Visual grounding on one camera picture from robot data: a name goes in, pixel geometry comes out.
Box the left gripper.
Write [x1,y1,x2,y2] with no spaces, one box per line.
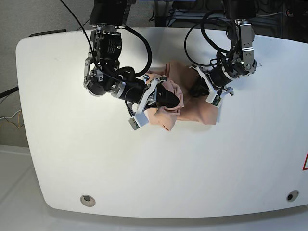
[189,65,234,98]

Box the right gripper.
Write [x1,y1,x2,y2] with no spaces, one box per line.
[120,75,180,120]

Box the peach orange T-shirt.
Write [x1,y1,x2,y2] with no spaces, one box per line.
[147,61,218,131]

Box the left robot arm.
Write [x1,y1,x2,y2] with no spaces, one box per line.
[190,0,257,97]

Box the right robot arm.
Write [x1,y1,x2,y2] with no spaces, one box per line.
[84,0,180,118]

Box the red triangle warning sticker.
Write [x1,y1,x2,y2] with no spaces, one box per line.
[302,153,308,171]

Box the black bar at left edge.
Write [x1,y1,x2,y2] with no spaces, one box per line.
[0,86,19,99]

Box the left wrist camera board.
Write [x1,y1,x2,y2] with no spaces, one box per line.
[206,92,222,108]

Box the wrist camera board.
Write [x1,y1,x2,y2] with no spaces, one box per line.
[128,112,149,130]
[206,92,222,108]

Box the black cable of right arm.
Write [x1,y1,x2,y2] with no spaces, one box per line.
[117,25,153,80]

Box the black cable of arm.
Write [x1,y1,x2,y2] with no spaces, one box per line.
[117,25,153,80]
[184,9,238,68]

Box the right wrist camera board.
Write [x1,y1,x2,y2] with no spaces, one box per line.
[128,112,149,130]

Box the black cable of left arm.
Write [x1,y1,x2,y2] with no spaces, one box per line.
[184,9,238,68]

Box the aluminium frame rack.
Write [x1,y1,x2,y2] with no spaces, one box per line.
[149,0,308,43]

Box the left table cable grommet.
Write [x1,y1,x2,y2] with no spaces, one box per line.
[80,195,96,207]

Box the table cable grommet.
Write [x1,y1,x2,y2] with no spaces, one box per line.
[80,195,96,207]
[286,190,299,202]

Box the right table cable grommet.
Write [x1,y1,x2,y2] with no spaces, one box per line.
[286,190,299,202]

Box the white cable at left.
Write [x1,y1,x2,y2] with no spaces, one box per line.
[0,109,23,121]

